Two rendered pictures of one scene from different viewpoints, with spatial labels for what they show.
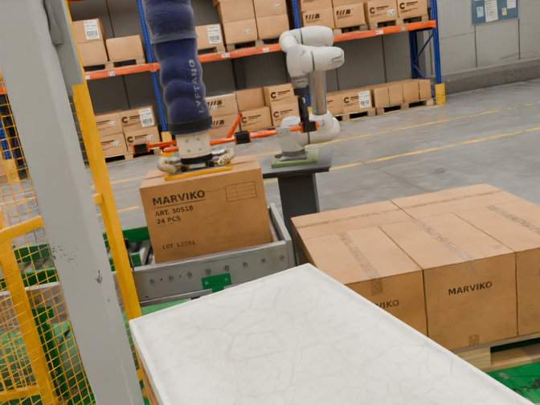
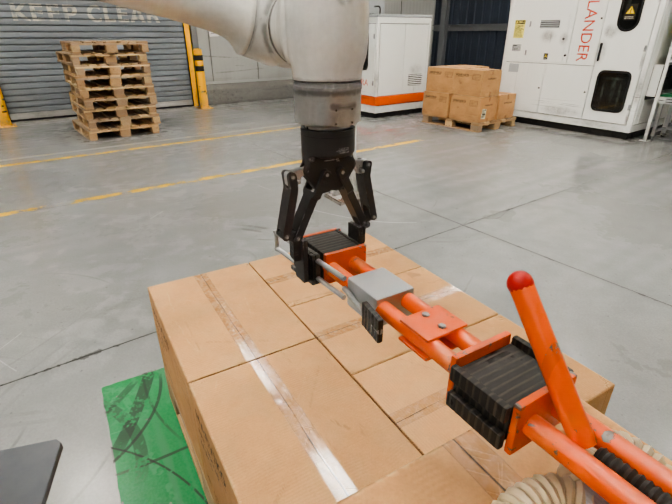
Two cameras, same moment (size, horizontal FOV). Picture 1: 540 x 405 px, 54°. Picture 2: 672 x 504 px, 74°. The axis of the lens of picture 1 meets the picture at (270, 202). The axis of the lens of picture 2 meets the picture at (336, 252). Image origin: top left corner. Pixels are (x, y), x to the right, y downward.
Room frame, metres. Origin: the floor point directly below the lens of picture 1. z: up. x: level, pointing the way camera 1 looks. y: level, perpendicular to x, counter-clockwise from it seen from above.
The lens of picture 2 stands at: (3.05, 0.32, 1.40)
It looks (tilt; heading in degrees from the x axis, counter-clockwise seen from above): 26 degrees down; 244
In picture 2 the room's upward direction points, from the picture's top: straight up
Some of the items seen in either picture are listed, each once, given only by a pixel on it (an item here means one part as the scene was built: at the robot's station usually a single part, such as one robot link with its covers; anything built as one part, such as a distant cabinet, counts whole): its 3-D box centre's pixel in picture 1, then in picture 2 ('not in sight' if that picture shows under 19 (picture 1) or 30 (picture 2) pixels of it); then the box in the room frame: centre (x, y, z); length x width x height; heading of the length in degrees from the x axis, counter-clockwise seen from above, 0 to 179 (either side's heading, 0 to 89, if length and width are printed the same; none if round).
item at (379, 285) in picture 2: (283, 132); (379, 296); (2.77, -0.12, 1.07); 0.07 x 0.07 x 0.04; 5
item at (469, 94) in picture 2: not in sight; (470, 96); (-2.50, -5.78, 0.45); 1.21 x 1.03 x 0.91; 100
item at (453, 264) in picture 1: (424, 261); (343, 375); (2.50, -0.74, 0.34); 1.20 x 1.00 x 0.40; 94
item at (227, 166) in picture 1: (198, 169); not in sight; (2.63, 0.33, 0.97); 0.34 x 0.10 x 0.05; 95
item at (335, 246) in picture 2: (308, 126); (332, 254); (2.77, -0.26, 1.08); 0.08 x 0.07 x 0.05; 95
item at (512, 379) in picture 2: (242, 137); (507, 387); (2.75, 0.09, 1.08); 0.10 x 0.08 x 0.06; 5
